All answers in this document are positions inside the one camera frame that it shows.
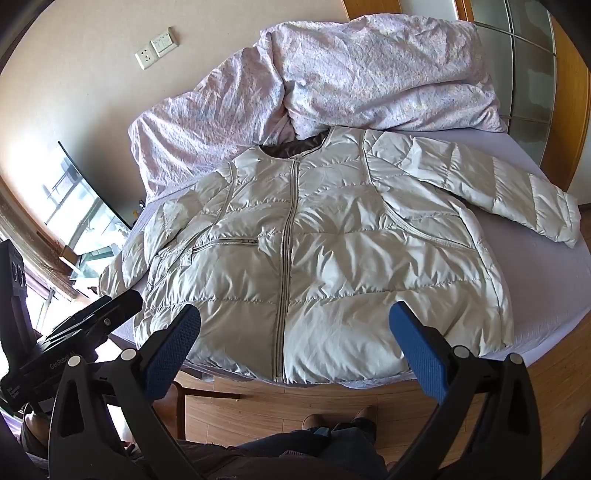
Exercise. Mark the white light switch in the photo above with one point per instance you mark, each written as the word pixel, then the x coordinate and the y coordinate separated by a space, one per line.
pixel 165 41

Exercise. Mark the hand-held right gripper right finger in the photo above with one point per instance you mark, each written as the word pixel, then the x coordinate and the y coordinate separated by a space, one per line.
pixel 416 347

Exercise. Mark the black flat screen television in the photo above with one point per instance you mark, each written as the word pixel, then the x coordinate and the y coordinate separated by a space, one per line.
pixel 78 203

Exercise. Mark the wooden chair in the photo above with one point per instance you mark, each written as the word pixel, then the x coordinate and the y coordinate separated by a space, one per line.
pixel 178 406

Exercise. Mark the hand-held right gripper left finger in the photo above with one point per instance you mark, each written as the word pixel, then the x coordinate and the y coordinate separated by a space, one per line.
pixel 170 347

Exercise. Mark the white puffer jacket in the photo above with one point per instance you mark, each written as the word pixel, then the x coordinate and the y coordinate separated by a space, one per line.
pixel 346 258

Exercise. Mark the person's legs in jeans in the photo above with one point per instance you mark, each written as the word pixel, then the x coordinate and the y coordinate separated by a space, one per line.
pixel 295 454

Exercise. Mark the white wall socket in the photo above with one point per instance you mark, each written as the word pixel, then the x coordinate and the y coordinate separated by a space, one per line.
pixel 146 58

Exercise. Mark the brown shoe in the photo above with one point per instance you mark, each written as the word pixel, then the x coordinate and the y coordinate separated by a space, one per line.
pixel 365 414
pixel 313 421

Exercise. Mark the bed with lavender sheet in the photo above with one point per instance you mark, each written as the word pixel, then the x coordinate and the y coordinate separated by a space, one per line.
pixel 547 281

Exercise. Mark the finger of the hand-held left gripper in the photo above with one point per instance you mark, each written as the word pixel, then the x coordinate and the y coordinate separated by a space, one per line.
pixel 104 314

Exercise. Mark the pink floral duvet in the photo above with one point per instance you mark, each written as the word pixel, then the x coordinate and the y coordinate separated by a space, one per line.
pixel 369 69

